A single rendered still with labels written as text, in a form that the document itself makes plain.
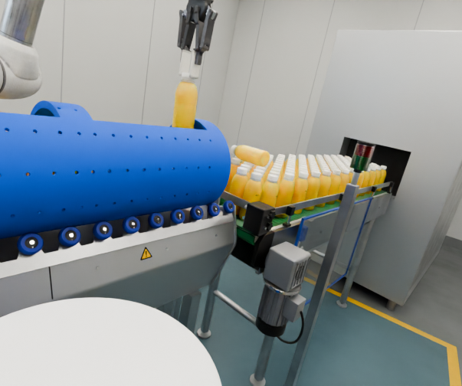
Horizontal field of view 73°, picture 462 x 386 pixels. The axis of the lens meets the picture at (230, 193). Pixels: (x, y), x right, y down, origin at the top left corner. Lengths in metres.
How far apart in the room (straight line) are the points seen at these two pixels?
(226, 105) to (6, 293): 5.44
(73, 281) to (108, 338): 0.41
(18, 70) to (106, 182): 0.74
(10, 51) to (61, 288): 0.85
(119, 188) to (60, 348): 0.41
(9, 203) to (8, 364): 0.33
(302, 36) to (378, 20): 1.07
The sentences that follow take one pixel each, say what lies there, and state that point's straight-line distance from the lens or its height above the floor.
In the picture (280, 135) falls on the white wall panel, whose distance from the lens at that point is 5.39.
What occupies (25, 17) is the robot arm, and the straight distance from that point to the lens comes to 1.37.
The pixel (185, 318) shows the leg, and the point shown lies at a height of 0.53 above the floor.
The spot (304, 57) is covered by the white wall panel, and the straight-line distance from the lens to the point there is 5.41.
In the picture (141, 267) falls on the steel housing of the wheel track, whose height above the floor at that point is 0.85.
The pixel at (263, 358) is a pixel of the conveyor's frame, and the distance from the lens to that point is 1.70.
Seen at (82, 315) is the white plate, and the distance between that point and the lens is 0.43.
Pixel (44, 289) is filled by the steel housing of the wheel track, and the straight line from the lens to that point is 0.78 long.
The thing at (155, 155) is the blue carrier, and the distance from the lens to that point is 0.77.
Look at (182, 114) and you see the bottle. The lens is 0.93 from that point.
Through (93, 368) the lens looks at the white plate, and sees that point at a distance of 0.37.
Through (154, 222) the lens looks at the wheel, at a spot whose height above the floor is 0.96.
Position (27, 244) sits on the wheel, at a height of 0.97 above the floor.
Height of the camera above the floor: 1.31
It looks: 16 degrees down
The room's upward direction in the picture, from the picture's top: 11 degrees clockwise
